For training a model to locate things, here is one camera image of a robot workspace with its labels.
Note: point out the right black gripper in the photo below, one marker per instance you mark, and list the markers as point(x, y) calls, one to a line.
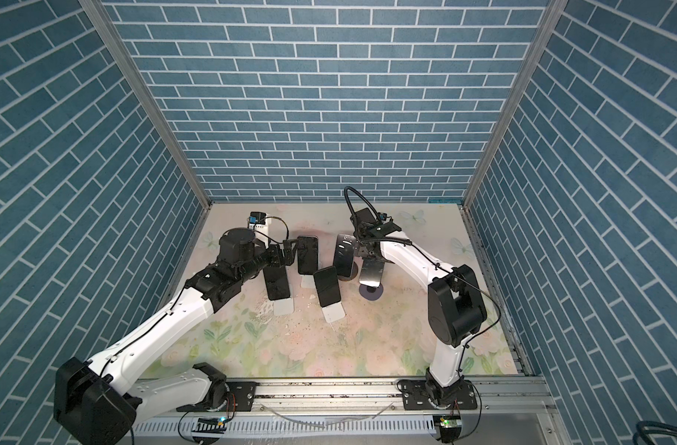
point(360, 247)

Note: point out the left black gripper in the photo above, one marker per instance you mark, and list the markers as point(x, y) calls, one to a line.
point(287, 256)

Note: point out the white stand front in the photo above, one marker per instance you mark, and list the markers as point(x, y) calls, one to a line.
point(333, 312)

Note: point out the white stand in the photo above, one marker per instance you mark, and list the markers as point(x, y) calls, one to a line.
point(333, 312)
point(307, 282)
point(283, 307)

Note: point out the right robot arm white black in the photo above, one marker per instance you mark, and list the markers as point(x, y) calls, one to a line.
point(455, 305)

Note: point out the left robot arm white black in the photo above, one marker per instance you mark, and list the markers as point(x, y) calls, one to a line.
point(98, 402)

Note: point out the phone on dark round stand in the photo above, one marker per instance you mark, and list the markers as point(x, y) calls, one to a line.
point(344, 254)

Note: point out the dark round phone stand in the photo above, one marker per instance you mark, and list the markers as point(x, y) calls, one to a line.
point(353, 273)

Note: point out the white stand back centre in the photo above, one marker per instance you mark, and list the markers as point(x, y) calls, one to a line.
point(307, 282)

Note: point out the white stand left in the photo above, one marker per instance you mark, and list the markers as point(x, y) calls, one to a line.
point(283, 307)

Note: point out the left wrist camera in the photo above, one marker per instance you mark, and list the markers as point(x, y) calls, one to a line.
point(258, 222)

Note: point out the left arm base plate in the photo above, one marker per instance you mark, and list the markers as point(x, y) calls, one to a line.
point(229, 397)

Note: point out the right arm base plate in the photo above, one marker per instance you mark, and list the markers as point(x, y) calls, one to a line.
point(426, 394)

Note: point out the white slotted cable duct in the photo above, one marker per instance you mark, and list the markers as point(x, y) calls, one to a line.
point(273, 427)

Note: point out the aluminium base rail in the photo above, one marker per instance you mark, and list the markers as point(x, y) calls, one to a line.
point(512, 409)

